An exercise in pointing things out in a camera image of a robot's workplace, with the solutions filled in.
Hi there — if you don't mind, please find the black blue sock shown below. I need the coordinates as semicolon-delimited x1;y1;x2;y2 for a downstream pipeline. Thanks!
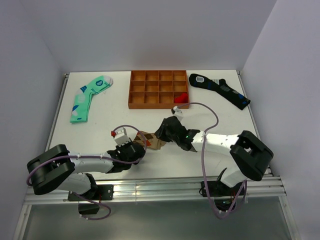
189;73;251;110

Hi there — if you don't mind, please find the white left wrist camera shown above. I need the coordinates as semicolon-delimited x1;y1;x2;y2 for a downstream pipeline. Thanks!
111;127;132;146

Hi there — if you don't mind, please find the mint green sock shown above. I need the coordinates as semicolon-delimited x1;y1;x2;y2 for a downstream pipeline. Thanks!
69;75;114;124

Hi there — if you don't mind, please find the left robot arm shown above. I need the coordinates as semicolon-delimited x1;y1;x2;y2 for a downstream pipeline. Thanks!
26;141;146;200

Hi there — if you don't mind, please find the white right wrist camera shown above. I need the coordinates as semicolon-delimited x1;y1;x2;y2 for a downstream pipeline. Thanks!
171;106;184;122

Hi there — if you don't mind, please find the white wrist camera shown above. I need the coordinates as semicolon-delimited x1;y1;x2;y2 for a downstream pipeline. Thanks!
171;106;184;122
111;127;132;146

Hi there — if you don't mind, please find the brown argyle sock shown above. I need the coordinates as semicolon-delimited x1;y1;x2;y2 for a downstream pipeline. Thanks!
133;131;166;150

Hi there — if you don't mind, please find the orange compartment tray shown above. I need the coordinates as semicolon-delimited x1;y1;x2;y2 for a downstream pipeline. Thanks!
128;70;190;110

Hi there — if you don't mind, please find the aluminium frame rail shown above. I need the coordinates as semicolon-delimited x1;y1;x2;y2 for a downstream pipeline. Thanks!
23;175;287;205

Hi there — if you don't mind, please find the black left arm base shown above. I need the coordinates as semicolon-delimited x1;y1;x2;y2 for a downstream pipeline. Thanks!
67;184;114;218

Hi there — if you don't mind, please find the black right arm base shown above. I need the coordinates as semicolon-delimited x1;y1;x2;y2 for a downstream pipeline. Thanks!
207;181;242;212

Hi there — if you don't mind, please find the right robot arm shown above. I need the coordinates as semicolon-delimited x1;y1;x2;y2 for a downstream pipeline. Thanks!
155;116;274;195

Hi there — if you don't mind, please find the red rolled sock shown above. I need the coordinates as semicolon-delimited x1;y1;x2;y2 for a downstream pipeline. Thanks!
174;92;189;104

